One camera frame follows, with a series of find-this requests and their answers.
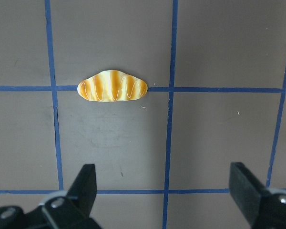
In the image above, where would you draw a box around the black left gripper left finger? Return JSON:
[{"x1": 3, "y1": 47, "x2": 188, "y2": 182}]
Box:
[{"x1": 0, "y1": 164, "x2": 101, "y2": 229}]

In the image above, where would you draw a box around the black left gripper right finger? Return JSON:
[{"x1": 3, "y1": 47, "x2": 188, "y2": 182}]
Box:
[{"x1": 229, "y1": 162, "x2": 286, "y2": 229}]

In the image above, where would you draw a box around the toy croissant bread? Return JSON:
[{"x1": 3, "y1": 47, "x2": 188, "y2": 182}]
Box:
[{"x1": 77, "y1": 70, "x2": 148, "y2": 103}]

